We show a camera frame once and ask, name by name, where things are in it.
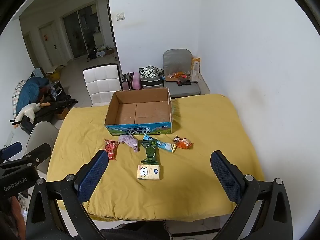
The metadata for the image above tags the beige round chair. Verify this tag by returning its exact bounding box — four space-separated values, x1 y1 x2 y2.
25 121 59 175

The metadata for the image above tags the purple soft cloth toy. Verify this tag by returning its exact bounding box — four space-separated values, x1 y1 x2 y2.
118 134 139 152

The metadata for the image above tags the open cardboard box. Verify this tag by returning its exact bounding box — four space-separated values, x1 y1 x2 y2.
105 88 173 136

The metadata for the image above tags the white padded chair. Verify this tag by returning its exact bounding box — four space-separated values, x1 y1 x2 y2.
83 63 122 106

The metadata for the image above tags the yellow table cloth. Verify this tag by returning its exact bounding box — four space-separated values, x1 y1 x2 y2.
46 94 265 222

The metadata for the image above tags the white wall switch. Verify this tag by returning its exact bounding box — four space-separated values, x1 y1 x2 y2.
116 12 125 21

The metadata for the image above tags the green snack packet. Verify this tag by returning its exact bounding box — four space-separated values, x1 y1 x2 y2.
140 139 159 165

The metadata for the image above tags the blue blanket pile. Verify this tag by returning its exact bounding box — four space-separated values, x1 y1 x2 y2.
11 76 49 117

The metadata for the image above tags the grey cushioned chair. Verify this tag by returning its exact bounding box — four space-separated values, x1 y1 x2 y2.
163 49 200 98

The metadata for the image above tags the orange white bag on chair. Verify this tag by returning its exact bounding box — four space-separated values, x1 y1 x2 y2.
190 57 201 82

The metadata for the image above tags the orange snack packet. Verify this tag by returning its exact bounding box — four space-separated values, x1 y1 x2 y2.
173 136 193 150

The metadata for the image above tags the red snack packet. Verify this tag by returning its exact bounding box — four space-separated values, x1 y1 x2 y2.
104 139 120 160

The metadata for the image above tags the patterned tote bag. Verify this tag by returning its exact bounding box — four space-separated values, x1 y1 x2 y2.
139 66 164 89

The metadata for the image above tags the yellow tissue pack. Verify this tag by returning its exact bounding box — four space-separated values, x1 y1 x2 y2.
137 165 162 180

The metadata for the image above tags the white goose plush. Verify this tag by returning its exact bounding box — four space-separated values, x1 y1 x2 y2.
12 102 50 128

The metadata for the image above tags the pink suitcase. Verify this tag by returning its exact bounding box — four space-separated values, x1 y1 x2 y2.
121 72 142 90

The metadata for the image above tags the blue Nestle milk powder bag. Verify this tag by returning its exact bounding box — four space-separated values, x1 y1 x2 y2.
143 134 176 153

